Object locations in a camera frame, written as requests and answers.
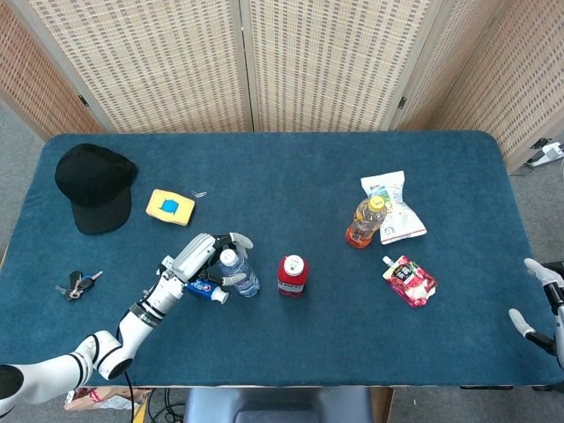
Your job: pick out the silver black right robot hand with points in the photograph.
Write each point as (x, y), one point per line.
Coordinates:
(560, 326)

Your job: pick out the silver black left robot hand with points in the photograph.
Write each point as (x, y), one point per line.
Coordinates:
(194, 257)

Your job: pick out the clear water bottle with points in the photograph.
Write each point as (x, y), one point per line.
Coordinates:
(247, 282)

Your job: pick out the red NFC juice bottle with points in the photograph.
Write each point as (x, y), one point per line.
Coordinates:
(292, 279)

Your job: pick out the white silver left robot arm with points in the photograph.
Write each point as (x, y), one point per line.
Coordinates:
(136, 326)

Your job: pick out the white blue toothpaste tube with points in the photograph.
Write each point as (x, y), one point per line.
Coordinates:
(207, 289)

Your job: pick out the yellow sponge with blue patch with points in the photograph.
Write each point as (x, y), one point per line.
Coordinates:
(169, 207)

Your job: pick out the black box beside table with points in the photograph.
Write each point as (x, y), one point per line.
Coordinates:
(556, 265)

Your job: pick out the metal paper clip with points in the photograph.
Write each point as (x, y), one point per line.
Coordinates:
(199, 194)

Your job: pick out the bunch of keys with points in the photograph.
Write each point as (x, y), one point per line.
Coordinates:
(78, 284)

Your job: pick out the black baseball cap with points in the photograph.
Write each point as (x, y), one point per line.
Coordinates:
(94, 185)

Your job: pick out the blue table cloth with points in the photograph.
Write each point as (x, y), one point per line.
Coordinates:
(317, 343)

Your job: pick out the red spouted drink pouch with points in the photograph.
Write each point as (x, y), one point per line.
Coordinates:
(412, 282)

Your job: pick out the crumpled paper bag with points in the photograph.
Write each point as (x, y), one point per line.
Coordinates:
(106, 400)

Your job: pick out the orange tea bottle yellow cap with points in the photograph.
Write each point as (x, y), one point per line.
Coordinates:
(363, 224)

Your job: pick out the white power strip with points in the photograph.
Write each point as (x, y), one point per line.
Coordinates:
(548, 153)

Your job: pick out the white snack bag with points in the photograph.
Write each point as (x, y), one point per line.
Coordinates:
(403, 220)

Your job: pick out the brown cardboard box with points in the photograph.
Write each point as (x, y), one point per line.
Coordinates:
(381, 405)

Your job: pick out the woven bamboo folding screen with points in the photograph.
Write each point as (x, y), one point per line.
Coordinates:
(282, 66)

